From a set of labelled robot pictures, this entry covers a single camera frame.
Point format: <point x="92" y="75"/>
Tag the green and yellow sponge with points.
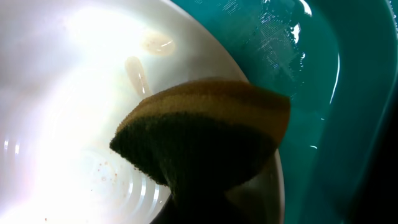
<point x="206" y="135"/>

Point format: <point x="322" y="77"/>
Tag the white plate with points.
<point x="70" y="72"/>

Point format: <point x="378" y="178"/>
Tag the blue plastic tray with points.
<point x="337" y="62"/>

